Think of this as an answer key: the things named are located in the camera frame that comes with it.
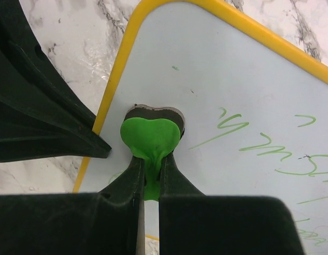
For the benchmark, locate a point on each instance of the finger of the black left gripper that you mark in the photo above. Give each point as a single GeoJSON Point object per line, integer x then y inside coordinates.
{"type": "Point", "coordinates": [40, 116]}

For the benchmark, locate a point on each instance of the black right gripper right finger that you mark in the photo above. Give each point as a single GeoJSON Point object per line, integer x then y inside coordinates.
{"type": "Point", "coordinates": [191, 222]}

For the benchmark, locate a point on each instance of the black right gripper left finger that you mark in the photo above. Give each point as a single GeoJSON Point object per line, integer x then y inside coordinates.
{"type": "Point", "coordinates": [110, 221]}

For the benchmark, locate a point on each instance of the green whiteboard eraser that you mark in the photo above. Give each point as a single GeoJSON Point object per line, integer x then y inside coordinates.
{"type": "Point", "coordinates": [151, 134]}

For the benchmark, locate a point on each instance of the yellow framed whiteboard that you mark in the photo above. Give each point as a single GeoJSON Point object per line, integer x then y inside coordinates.
{"type": "Point", "coordinates": [255, 106]}

